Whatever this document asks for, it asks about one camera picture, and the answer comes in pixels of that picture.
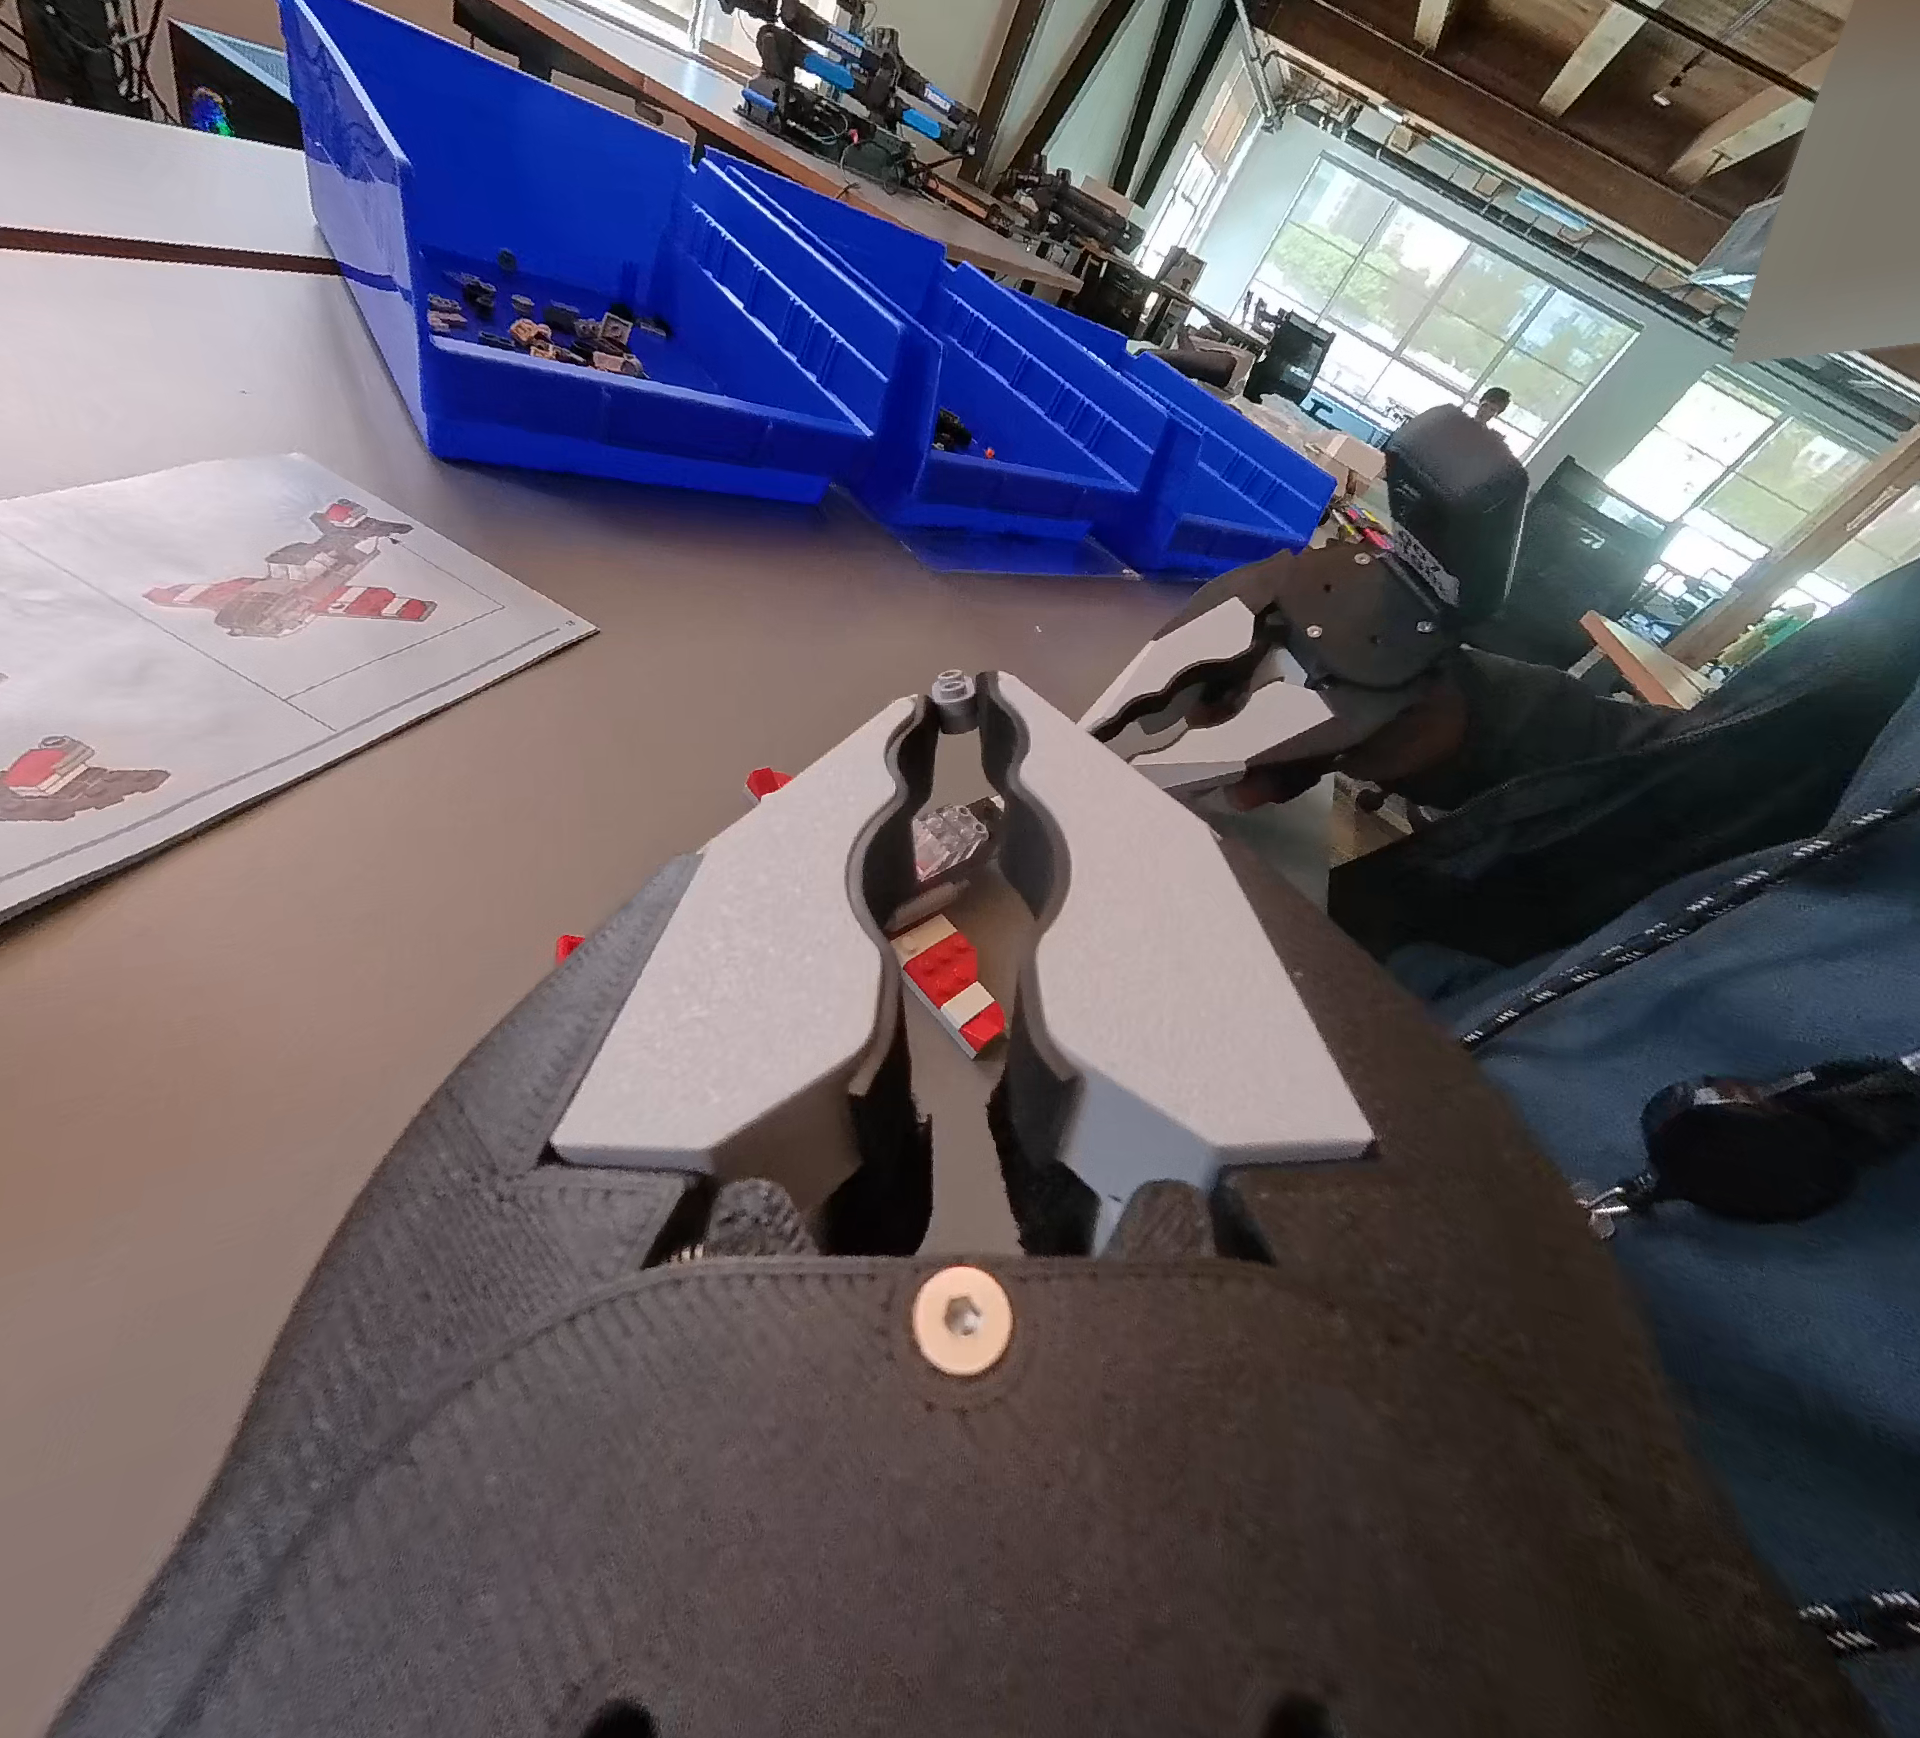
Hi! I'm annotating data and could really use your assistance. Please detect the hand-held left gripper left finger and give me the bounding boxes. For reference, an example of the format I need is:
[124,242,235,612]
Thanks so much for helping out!
[546,693,945,1258]

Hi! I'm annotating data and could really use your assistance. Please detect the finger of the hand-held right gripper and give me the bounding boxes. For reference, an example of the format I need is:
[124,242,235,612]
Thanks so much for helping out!
[1099,653,1332,783]
[1081,549,1326,728]

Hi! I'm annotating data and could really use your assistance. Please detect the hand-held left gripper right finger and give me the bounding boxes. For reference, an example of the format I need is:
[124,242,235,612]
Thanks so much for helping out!
[974,669,1383,1258]

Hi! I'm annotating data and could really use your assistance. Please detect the medium blue plastic bin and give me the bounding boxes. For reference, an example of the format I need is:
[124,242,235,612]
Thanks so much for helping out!
[877,259,1191,577]

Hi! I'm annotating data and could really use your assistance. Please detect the brick building instruction booklet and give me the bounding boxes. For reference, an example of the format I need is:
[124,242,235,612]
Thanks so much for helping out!
[0,450,601,928]

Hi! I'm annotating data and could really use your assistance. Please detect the grey desk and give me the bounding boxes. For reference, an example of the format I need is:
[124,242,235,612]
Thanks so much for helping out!
[0,88,1353,1738]

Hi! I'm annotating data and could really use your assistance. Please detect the person's right hand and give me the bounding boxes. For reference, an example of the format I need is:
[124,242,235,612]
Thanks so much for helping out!
[1224,676,1472,815]

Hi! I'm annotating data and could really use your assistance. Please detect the small blue plastic bin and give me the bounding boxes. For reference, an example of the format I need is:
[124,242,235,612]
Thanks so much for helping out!
[1117,345,1342,573]

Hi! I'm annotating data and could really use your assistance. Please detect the black office chair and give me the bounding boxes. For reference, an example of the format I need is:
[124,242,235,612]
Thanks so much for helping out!
[1500,454,1652,681]

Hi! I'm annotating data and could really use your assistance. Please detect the red white striped brick wing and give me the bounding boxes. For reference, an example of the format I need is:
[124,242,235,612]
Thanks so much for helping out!
[885,909,1013,1060]

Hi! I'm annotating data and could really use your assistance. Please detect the far window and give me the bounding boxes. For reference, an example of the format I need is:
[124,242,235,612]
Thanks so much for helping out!
[1243,150,1644,450]

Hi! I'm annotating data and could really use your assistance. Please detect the black badge reel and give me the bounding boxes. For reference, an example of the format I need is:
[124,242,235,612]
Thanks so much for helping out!
[1578,1069,1915,1238]

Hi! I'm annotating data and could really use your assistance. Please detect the pile of small dark bricks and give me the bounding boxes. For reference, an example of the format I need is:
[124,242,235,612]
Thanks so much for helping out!
[424,250,672,382]

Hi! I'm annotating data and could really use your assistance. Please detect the long wooden table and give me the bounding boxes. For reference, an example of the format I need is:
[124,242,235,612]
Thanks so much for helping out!
[393,0,1087,288]

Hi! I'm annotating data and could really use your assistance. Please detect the large blue plastic bin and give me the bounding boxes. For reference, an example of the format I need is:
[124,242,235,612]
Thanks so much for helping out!
[271,0,952,526]

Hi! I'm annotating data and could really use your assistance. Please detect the black computer case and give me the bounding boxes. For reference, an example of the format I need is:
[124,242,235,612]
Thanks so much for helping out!
[168,16,306,150]

